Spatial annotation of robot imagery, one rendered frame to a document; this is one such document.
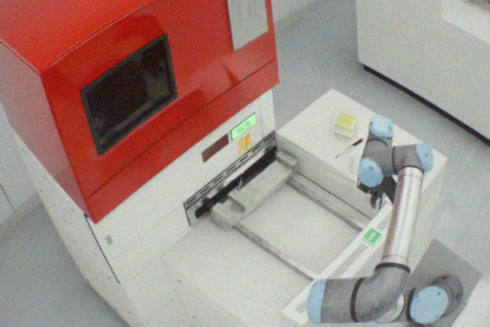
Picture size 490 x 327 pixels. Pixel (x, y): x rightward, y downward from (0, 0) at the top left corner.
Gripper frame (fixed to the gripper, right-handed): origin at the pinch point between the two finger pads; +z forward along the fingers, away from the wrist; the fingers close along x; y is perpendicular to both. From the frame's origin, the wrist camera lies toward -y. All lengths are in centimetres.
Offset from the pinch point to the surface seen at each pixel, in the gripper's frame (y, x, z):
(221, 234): 49, 24, 29
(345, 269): 0.0, 15.3, 15.1
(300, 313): -0.1, 36.7, 15.1
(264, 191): 47, 3, 23
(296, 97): 142, -120, 111
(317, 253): 17.5, 8.8, 28.7
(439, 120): 51, -170, 111
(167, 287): 59, 48, 49
